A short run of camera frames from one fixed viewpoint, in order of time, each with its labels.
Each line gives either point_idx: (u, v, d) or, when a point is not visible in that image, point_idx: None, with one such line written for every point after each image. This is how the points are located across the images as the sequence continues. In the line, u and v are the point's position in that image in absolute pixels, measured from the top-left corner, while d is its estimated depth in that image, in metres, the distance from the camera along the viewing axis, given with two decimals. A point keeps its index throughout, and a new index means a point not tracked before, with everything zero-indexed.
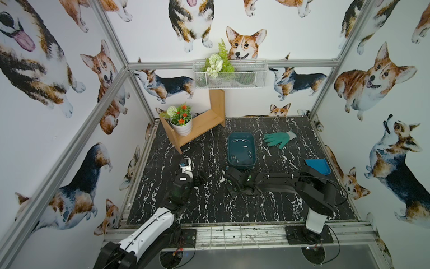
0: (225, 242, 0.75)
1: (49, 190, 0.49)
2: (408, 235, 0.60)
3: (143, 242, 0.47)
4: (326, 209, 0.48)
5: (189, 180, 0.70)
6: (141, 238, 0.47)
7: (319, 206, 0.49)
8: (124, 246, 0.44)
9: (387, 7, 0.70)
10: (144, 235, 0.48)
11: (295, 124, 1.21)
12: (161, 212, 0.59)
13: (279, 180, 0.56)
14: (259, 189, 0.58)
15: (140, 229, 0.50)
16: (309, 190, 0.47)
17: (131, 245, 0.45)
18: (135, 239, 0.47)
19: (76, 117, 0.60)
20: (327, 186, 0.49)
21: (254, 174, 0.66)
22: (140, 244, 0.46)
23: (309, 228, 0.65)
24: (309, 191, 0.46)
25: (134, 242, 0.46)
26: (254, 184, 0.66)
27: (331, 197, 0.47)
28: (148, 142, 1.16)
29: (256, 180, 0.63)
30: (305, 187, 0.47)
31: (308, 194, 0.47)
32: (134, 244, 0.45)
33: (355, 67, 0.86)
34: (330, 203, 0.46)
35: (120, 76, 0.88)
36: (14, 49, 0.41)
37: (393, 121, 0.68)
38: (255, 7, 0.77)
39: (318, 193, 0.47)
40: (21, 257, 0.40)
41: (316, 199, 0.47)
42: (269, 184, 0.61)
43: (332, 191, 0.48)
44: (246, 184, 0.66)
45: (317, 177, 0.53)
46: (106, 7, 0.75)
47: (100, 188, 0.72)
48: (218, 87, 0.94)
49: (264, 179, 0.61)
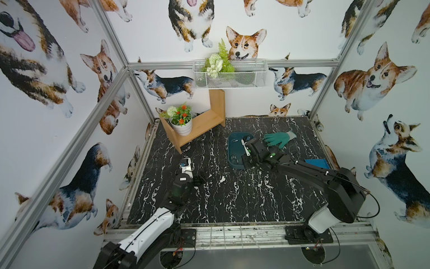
0: (225, 242, 0.75)
1: (50, 190, 0.49)
2: (408, 235, 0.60)
3: (143, 242, 0.47)
4: (346, 216, 0.46)
5: (189, 180, 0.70)
6: (141, 238, 0.47)
7: (341, 210, 0.46)
8: (124, 246, 0.44)
9: (387, 7, 0.70)
10: (144, 235, 0.48)
11: (295, 124, 1.21)
12: (161, 212, 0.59)
13: (309, 171, 0.52)
14: (279, 168, 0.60)
15: (140, 229, 0.50)
16: (343, 193, 0.43)
17: (131, 245, 0.45)
18: (136, 239, 0.47)
19: (76, 117, 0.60)
20: (357, 195, 0.46)
21: (279, 153, 0.62)
22: (140, 244, 0.46)
23: (310, 225, 0.66)
24: (341, 193, 0.43)
25: (134, 242, 0.46)
26: (277, 163, 0.62)
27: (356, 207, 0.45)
28: (147, 142, 1.16)
29: (280, 161, 0.60)
30: (338, 187, 0.44)
31: (339, 195, 0.44)
32: (134, 244, 0.45)
33: (355, 67, 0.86)
34: (354, 212, 0.44)
35: (120, 76, 0.88)
36: (14, 49, 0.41)
37: (393, 121, 0.68)
38: (255, 7, 0.77)
39: (347, 198, 0.44)
40: (21, 258, 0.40)
41: (343, 203, 0.44)
42: (294, 166, 0.56)
43: (358, 201, 0.46)
44: (267, 159, 0.63)
45: (351, 183, 0.49)
46: (106, 7, 0.75)
47: (100, 189, 0.72)
48: (218, 86, 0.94)
49: (290, 163, 0.57)
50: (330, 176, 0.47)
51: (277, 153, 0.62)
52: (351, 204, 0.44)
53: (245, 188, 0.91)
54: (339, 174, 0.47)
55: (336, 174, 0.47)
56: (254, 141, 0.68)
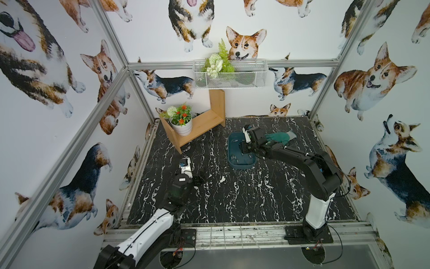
0: (225, 242, 0.75)
1: (49, 190, 0.49)
2: (408, 235, 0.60)
3: (141, 245, 0.47)
4: (319, 191, 0.52)
5: (188, 180, 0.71)
6: (140, 241, 0.47)
7: (315, 187, 0.53)
8: (123, 249, 0.44)
9: (387, 7, 0.70)
10: (143, 238, 0.48)
11: (295, 124, 1.21)
12: (160, 213, 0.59)
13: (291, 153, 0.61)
14: (272, 154, 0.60)
15: (139, 231, 0.49)
16: (317, 171, 0.50)
17: (130, 248, 0.45)
18: (134, 241, 0.46)
19: (76, 117, 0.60)
20: (333, 177, 0.51)
21: (274, 141, 0.70)
22: (138, 246, 0.45)
23: (307, 219, 0.67)
24: (314, 170, 0.50)
25: (133, 244, 0.46)
26: (270, 148, 0.71)
27: (331, 185, 0.50)
28: (148, 142, 1.16)
29: (272, 146, 0.69)
30: (314, 165, 0.50)
31: (313, 173, 0.51)
32: (133, 247, 0.45)
33: (355, 67, 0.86)
34: (325, 189, 0.49)
35: (120, 76, 0.88)
36: (14, 49, 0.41)
37: (393, 121, 0.68)
38: (255, 7, 0.77)
39: (321, 175, 0.50)
40: (20, 258, 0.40)
41: (315, 179, 0.51)
42: (283, 149, 0.64)
43: (333, 181, 0.51)
44: (263, 146, 0.73)
45: (328, 165, 0.55)
46: (106, 7, 0.75)
47: (100, 188, 0.72)
48: (218, 87, 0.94)
49: (280, 147, 0.65)
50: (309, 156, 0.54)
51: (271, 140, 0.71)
52: (323, 181, 0.50)
53: (245, 188, 0.91)
54: (316, 156, 0.53)
55: (314, 155, 0.53)
56: (256, 129, 0.77)
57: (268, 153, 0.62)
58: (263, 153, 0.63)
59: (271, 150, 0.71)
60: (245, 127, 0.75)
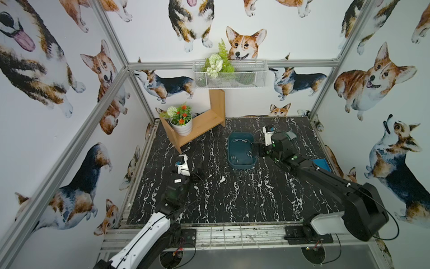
0: (225, 242, 0.75)
1: (50, 190, 0.49)
2: (407, 235, 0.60)
3: (136, 256, 0.45)
4: (363, 232, 0.43)
5: (184, 182, 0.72)
6: (134, 253, 0.46)
7: (357, 226, 0.44)
8: (116, 263, 0.43)
9: (387, 7, 0.70)
10: (136, 249, 0.47)
11: (295, 124, 1.21)
12: (157, 218, 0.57)
13: (328, 180, 0.51)
14: (298, 172, 0.62)
15: (132, 241, 0.48)
16: (362, 209, 0.41)
17: (124, 261, 0.44)
18: (128, 253, 0.45)
19: (76, 117, 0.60)
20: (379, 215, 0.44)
21: (301, 157, 0.61)
22: (132, 259, 0.44)
23: (312, 222, 0.65)
24: (359, 207, 0.41)
25: (126, 257, 0.45)
26: (297, 166, 0.60)
27: (377, 226, 0.42)
28: (148, 142, 1.16)
29: (301, 165, 0.59)
30: (358, 201, 0.42)
31: (356, 209, 0.42)
32: (126, 260, 0.44)
33: (355, 67, 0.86)
34: (370, 231, 0.41)
35: (120, 76, 0.88)
36: (14, 49, 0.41)
37: (393, 121, 0.68)
38: (255, 7, 0.77)
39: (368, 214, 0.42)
40: (21, 258, 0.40)
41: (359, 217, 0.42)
42: (317, 173, 0.54)
43: (379, 221, 0.43)
44: (288, 161, 0.63)
45: (374, 201, 0.46)
46: (106, 7, 0.75)
47: (100, 188, 0.72)
48: (218, 87, 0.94)
49: (312, 169, 0.56)
50: (351, 189, 0.45)
51: (300, 157, 0.61)
52: (369, 221, 0.42)
53: (245, 188, 0.91)
54: (361, 190, 0.45)
55: (358, 188, 0.45)
56: (283, 139, 0.65)
57: (293, 169, 0.64)
58: (288, 168, 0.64)
59: (298, 167, 0.61)
60: (267, 129, 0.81)
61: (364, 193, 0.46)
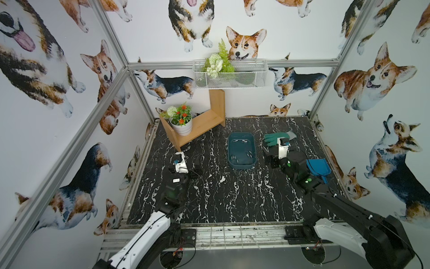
0: (225, 242, 0.75)
1: (49, 190, 0.49)
2: (408, 235, 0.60)
3: (135, 256, 0.45)
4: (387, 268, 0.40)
5: (182, 181, 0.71)
6: (134, 252, 0.46)
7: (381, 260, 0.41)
8: (115, 263, 0.43)
9: (387, 7, 0.70)
10: (136, 247, 0.47)
11: (295, 124, 1.21)
12: (156, 218, 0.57)
13: (348, 209, 0.48)
14: (313, 197, 0.59)
15: (132, 241, 0.48)
16: (387, 245, 0.39)
17: (123, 261, 0.43)
18: (128, 253, 0.45)
19: (76, 117, 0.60)
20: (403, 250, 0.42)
21: (316, 180, 0.60)
22: (131, 258, 0.44)
23: (319, 228, 0.62)
24: (383, 242, 0.39)
25: (126, 256, 0.44)
26: (313, 190, 0.58)
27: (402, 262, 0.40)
28: (148, 142, 1.16)
29: (317, 190, 0.56)
30: (382, 237, 0.40)
31: (380, 245, 0.39)
32: (126, 259, 0.44)
33: (355, 67, 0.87)
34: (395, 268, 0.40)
35: (120, 76, 0.88)
36: (14, 49, 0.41)
37: (393, 121, 0.68)
38: (255, 7, 0.77)
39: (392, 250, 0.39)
40: (21, 258, 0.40)
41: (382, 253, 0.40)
42: (334, 200, 0.52)
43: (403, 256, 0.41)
44: (303, 184, 0.61)
45: (398, 236, 0.43)
46: (106, 7, 0.75)
47: (100, 188, 0.72)
48: (218, 87, 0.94)
49: (328, 195, 0.54)
50: (374, 223, 0.43)
51: (314, 180, 0.60)
52: (394, 258, 0.39)
53: (245, 188, 0.91)
54: (383, 223, 0.43)
55: (381, 221, 0.43)
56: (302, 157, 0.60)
57: (308, 192, 0.60)
58: (303, 190, 0.60)
59: (313, 193, 0.58)
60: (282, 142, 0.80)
61: (388, 226, 0.43)
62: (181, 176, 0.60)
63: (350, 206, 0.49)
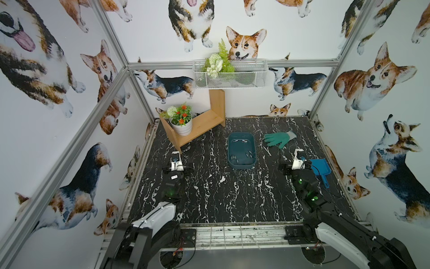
0: (225, 242, 0.75)
1: (49, 191, 0.49)
2: (407, 235, 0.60)
3: (154, 222, 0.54)
4: None
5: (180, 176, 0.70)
6: (152, 219, 0.49)
7: None
8: (138, 225, 0.47)
9: (387, 7, 0.70)
10: (154, 217, 0.50)
11: (295, 124, 1.21)
12: (164, 204, 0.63)
13: (354, 230, 0.49)
14: (319, 216, 0.60)
15: (149, 213, 0.51)
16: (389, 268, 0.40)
17: (145, 223, 0.46)
18: (147, 219, 0.48)
19: (76, 117, 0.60)
20: None
21: (322, 199, 0.61)
22: (151, 222, 0.47)
23: (324, 231, 0.61)
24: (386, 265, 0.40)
25: (146, 221, 0.47)
26: (319, 208, 0.59)
27: None
28: (148, 142, 1.16)
29: (323, 209, 0.58)
30: (384, 258, 0.41)
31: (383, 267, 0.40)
32: (147, 222, 0.46)
33: (355, 67, 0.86)
34: None
35: (120, 76, 0.88)
36: (14, 49, 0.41)
37: (393, 121, 0.68)
38: (255, 7, 0.77)
39: None
40: (21, 258, 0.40)
41: None
42: (340, 220, 0.53)
43: None
44: (310, 202, 0.62)
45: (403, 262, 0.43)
46: (106, 7, 0.75)
47: (100, 188, 0.72)
48: (218, 87, 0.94)
49: (333, 214, 0.55)
50: (377, 244, 0.44)
51: (321, 199, 0.61)
52: None
53: (245, 188, 0.91)
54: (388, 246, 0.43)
55: (385, 244, 0.44)
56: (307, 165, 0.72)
57: (314, 210, 0.61)
58: (309, 208, 0.62)
59: (318, 210, 0.60)
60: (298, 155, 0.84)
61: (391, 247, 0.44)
62: (178, 172, 0.66)
63: (355, 228, 0.49)
